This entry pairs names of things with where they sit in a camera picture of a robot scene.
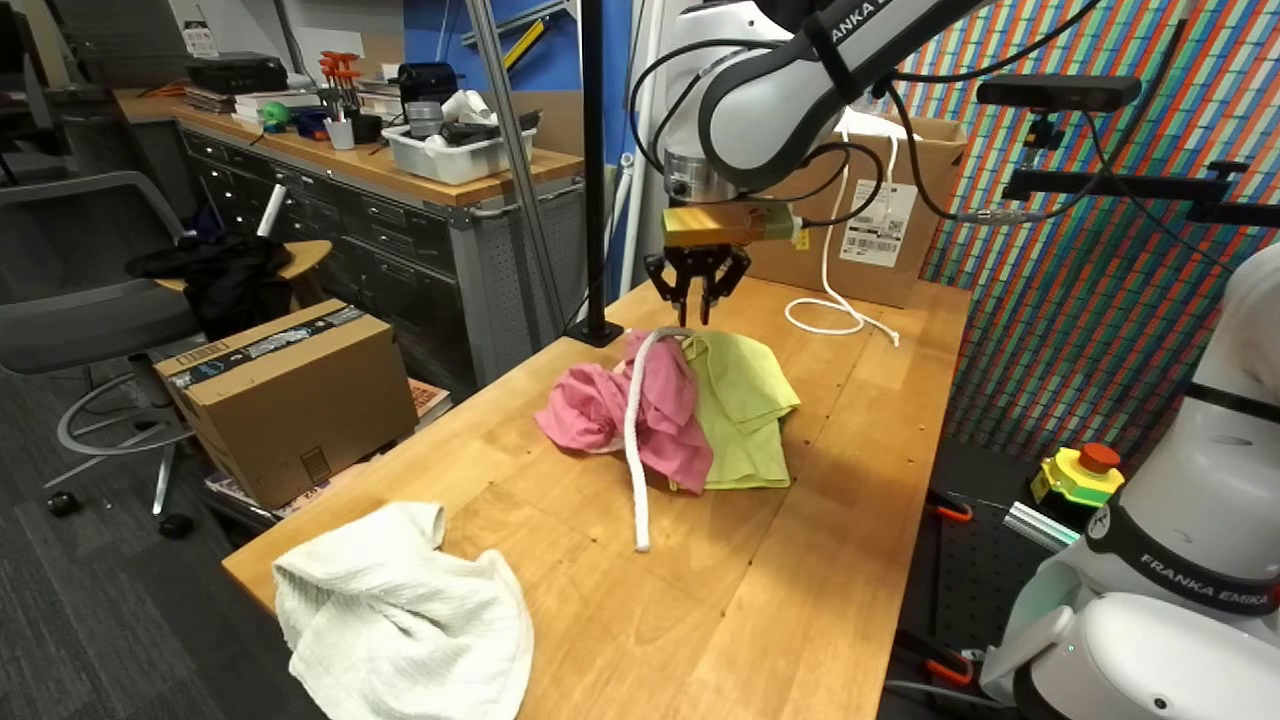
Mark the black garment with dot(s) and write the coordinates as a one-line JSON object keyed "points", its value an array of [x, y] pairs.
{"points": [[220, 283]]}

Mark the grey office chair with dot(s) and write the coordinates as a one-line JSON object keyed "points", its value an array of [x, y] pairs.
{"points": [[83, 321]]}

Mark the black case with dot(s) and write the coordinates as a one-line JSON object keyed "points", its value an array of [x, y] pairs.
{"points": [[240, 72]]}

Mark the yellow red emergency stop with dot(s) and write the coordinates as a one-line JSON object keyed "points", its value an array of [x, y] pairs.
{"points": [[1075, 479]]}

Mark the white pole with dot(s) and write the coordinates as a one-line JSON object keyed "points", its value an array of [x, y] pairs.
{"points": [[639, 202]]}

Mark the grey workbench with wooden top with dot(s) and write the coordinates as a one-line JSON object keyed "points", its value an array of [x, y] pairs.
{"points": [[400, 252]]}

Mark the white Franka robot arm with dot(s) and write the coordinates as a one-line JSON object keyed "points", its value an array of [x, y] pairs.
{"points": [[1201, 504]]}

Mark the white ribbed towel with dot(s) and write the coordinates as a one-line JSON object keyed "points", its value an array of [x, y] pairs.
{"points": [[400, 625]]}

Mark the black pole stand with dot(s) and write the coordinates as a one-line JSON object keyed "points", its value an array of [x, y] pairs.
{"points": [[593, 162]]}

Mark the silver metal pole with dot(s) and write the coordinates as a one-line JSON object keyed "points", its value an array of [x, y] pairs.
{"points": [[513, 147]]}

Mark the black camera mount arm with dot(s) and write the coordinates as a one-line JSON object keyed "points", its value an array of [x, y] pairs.
{"points": [[1132, 187]]}

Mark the white cup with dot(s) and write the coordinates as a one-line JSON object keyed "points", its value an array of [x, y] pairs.
{"points": [[341, 132]]}

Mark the white plastic bin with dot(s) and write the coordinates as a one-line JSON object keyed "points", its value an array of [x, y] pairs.
{"points": [[454, 162]]}

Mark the cardboard box with white label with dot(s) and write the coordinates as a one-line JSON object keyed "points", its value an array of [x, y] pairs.
{"points": [[921, 252]]}

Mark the orange clamp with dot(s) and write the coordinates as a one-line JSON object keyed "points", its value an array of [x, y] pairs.
{"points": [[950, 510], [950, 670]]}

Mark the cardboard box with black tape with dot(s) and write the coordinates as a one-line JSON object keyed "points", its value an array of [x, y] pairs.
{"points": [[294, 415]]}

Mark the pink cloth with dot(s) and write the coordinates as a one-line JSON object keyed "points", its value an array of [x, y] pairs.
{"points": [[585, 404]]}

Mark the yellow-green cloth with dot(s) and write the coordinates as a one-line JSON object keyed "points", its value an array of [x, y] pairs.
{"points": [[747, 415]]}

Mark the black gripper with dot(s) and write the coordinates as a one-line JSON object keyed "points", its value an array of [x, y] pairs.
{"points": [[706, 264]]}

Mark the blue panel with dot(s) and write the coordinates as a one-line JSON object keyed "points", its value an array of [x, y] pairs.
{"points": [[443, 34]]}

